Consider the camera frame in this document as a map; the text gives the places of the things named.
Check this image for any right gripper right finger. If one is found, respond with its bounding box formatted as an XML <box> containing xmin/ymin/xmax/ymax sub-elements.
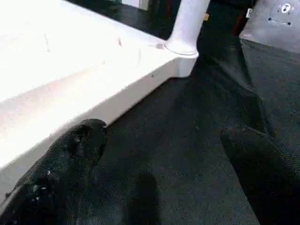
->
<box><xmin>220</xmin><ymin>124</ymin><xmax>300</xmax><ymax>225</ymax></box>

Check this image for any white plastic table leg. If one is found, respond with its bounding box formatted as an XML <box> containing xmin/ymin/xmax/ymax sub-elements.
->
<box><xmin>165</xmin><ymin>0</ymin><xmax>210</xmax><ymax>56</ymax></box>

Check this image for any grey cushion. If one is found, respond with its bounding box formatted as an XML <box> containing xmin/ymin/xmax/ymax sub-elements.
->
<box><xmin>239</xmin><ymin>0</ymin><xmax>300</xmax><ymax>53</ymax></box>

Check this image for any black work mat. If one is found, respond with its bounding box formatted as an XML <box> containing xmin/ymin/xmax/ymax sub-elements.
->
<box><xmin>61</xmin><ymin>0</ymin><xmax>300</xmax><ymax>225</ymax></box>

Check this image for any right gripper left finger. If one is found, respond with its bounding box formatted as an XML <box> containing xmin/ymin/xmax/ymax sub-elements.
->
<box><xmin>0</xmin><ymin>119</ymin><xmax>108</xmax><ymax>225</ymax></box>

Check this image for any white plastic table top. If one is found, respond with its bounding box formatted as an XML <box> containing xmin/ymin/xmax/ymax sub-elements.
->
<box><xmin>0</xmin><ymin>0</ymin><xmax>200</xmax><ymax>202</ymax></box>

